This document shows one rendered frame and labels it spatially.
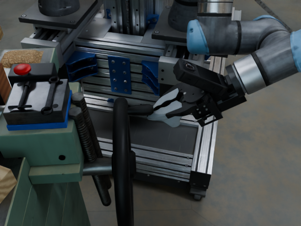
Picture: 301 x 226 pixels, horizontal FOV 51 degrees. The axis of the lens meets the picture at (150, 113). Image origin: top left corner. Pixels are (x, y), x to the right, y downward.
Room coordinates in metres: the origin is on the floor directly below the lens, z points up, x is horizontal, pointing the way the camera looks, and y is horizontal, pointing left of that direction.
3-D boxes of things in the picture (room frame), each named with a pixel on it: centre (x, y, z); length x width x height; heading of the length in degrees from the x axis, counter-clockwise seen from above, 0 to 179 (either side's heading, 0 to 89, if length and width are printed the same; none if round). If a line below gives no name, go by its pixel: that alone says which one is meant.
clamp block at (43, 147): (0.43, 0.21, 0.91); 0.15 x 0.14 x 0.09; 4
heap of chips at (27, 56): (0.67, 0.33, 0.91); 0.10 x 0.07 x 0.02; 94
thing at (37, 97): (0.43, 0.20, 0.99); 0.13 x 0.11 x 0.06; 4
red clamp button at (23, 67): (0.46, 0.23, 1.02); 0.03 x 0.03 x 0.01
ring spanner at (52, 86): (0.41, 0.17, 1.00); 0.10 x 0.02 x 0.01; 4
